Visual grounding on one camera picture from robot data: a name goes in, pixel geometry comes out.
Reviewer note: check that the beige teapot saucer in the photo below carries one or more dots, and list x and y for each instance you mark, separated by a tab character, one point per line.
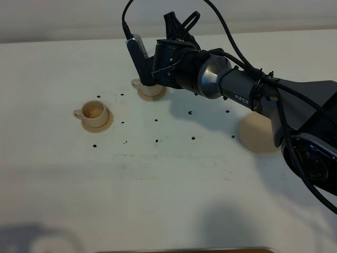
255	133

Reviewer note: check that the far beige teacup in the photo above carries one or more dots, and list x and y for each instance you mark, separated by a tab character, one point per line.
150	91

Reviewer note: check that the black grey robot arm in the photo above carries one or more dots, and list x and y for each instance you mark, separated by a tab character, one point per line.
302	114

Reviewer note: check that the near beige teacup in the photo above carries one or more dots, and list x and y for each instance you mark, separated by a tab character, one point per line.
94	113

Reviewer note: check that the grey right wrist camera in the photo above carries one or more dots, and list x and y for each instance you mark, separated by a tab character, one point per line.
142	62

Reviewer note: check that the near beige saucer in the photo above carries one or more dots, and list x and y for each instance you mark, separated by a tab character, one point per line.
101	128

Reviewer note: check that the beige teacup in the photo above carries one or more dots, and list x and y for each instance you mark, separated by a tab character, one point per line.
150	91
94	113

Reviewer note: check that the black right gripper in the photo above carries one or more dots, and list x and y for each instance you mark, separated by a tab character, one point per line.
177	64

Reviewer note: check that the far beige saucer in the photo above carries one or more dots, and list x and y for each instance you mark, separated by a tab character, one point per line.
152	99

